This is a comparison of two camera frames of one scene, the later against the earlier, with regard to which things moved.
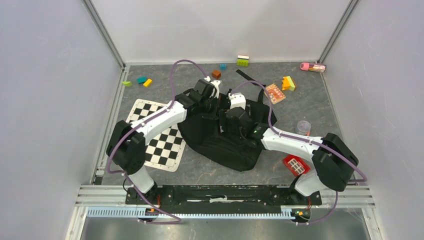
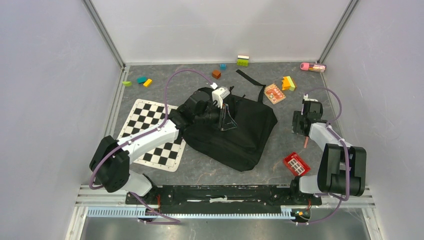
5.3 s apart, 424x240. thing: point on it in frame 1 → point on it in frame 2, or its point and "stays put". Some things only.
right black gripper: [230, 129] → [297, 116]
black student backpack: [227, 138] stays put
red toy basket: [296, 165] stays put
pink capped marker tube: [309, 66] stays put
